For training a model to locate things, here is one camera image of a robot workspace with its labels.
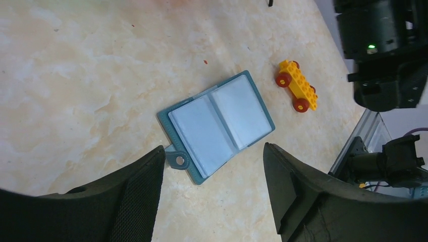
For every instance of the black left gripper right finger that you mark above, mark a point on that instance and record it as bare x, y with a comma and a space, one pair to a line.
310, 205

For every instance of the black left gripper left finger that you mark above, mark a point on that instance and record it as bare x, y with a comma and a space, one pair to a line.
120, 206

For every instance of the teal card holder wallet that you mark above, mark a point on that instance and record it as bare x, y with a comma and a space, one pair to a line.
210, 128

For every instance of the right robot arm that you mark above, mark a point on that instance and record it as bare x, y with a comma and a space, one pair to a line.
387, 40

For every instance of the aluminium frame rail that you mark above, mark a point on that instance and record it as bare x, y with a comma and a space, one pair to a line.
369, 135

